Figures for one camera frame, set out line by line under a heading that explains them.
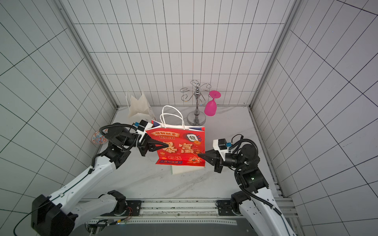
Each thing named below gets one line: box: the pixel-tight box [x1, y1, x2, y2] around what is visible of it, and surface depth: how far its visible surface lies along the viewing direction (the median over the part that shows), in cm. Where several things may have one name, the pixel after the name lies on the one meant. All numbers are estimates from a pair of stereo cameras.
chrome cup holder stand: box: [180, 79, 212, 126], surface depth 94 cm
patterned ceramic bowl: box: [91, 128, 109, 145], surface depth 100 cm
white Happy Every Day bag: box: [125, 90, 157, 120], surface depth 97 cm
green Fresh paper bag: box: [170, 165, 206, 176], surface depth 87 cm
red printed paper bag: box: [145, 105, 206, 167], surface depth 56 cm
